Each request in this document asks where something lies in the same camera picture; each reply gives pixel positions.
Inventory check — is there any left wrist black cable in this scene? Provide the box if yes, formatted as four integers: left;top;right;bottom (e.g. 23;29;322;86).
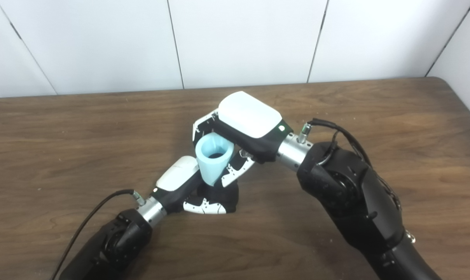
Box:
50;189;147;280

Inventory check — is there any right robot hand, white and black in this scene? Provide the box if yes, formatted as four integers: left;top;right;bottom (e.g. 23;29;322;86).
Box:
191;91;294;188

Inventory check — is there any left robot hand, white and black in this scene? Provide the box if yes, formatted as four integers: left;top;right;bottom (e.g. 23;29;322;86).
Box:
156;155;228;215

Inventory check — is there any light-blue hose piece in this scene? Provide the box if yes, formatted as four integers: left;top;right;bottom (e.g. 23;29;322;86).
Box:
195;133;235;187

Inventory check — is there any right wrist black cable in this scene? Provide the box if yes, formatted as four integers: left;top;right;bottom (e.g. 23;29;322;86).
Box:
298;118;403;213

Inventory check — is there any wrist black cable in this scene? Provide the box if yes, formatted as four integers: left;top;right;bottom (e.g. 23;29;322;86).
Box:
298;118;403;213
50;189;147;280

